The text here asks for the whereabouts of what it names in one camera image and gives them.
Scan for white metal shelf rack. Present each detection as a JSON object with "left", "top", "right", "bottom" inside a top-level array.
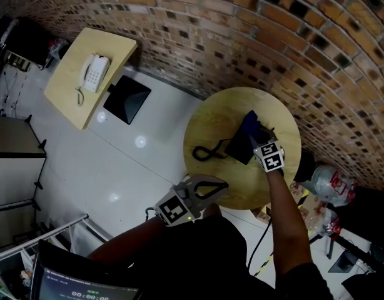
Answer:
[{"left": 0, "top": 213, "right": 89, "bottom": 300}]

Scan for large clear plastic bag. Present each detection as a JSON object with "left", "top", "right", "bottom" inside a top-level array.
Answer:
[{"left": 301, "top": 164, "right": 357, "bottom": 208}]

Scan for black computer monitor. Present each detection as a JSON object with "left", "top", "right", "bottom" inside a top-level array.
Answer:
[{"left": 32, "top": 239, "right": 139, "bottom": 300}]

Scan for black cable loop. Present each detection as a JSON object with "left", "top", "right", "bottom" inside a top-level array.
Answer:
[{"left": 192, "top": 138, "right": 232, "bottom": 162}]

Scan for blue cloth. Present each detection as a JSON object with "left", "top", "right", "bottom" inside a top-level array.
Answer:
[{"left": 241, "top": 110, "right": 262, "bottom": 143}]

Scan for small clear plastic bag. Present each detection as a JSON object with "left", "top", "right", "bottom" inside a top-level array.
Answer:
[{"left": 321, "top": 209, "right": 342, "bottom": 237}]

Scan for square wooden table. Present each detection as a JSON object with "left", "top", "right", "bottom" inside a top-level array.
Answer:
[{"left": 43, "top": 27, "right": 138, "bottom": 130}]

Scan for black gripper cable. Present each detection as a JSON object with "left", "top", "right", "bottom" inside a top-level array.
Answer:
[{"left": 246, "top": 222, "right": 273, "bottom": 268}]

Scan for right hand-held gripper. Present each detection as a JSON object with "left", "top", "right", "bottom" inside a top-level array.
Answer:
[{"left": 253, "top": 124, "right": 286, "bottom": 174}]

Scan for round wooden table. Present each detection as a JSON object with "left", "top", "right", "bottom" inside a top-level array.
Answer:
[{"left": 183, "top": 86, "right": 302, "bottom": 211}]

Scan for person's left forearm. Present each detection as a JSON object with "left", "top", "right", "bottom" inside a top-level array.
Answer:
[{"left": 87, "top": 216, "right": 168, "bottom": 262}]

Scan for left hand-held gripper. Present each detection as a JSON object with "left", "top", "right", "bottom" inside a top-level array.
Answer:
[{"left": 153, "top": 174, "right": 230, "bottom": 228}]

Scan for printed cardboard box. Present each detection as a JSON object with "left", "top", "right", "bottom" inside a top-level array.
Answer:
[{"left": 253, "top": 181, "right": 321, "bottom": 231}]

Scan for person's right forearm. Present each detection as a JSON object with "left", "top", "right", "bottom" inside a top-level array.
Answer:
[{"left": 266, "top": 169, "right": 315, "bottom": 276}]

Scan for white telephone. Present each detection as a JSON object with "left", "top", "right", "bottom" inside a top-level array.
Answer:
[{"left": 75, "top": 53, "right": 111, "bottom": 106}]

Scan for black low cabinet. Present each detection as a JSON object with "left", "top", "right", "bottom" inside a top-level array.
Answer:
[{"left": 0, "top": 16, "right": 52, "bottom": 71}]

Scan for black desk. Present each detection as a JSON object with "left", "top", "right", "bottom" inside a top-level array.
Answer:
[{"left": 345, "top": 186, "right": 384, "bottom": 256}]

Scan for black trash bin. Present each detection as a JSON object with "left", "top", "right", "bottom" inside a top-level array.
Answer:
[{"left": 293, "top": 151, "right": 316, "bottom": 183}]

